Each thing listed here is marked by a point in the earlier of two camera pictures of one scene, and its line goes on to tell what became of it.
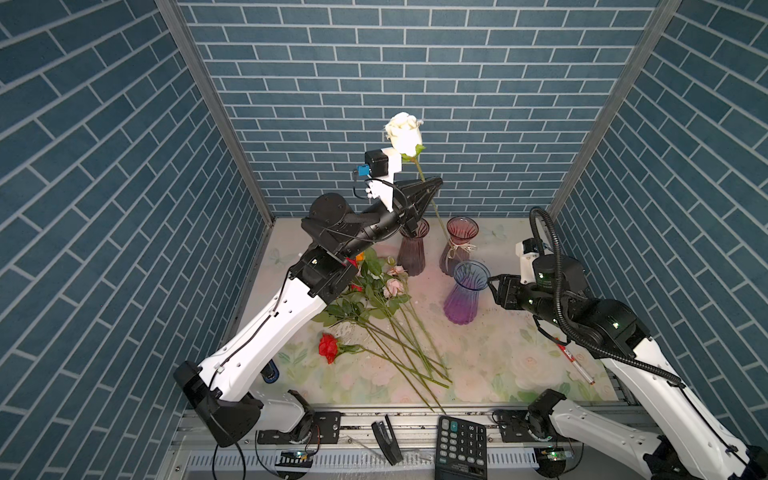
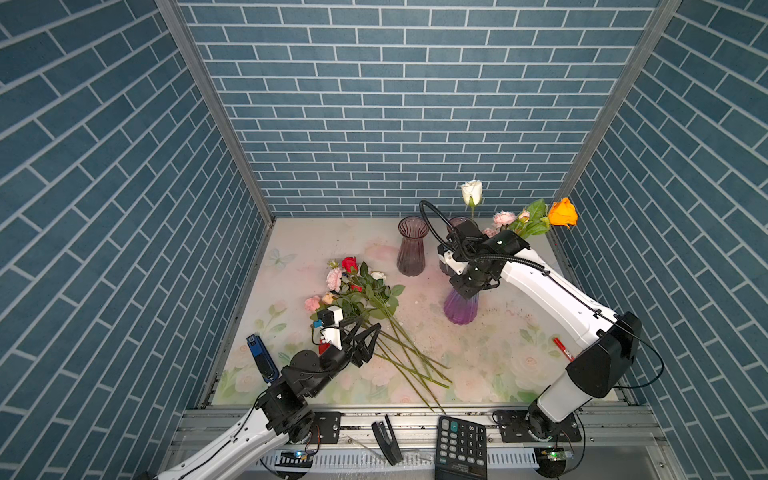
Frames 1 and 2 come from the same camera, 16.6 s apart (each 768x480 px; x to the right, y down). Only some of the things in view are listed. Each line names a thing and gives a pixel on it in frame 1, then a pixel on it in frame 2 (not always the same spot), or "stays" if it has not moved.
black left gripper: x=407 y=196 → x=359 y=355
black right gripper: x=505 y=291 → x=455 y=282
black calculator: x=460 y=450 stays
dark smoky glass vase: x=411 y=253 stays
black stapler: x=387 y=441 stays
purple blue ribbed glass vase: x=462 y=301 stays
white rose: x=405 y=134 → x=472 y=192
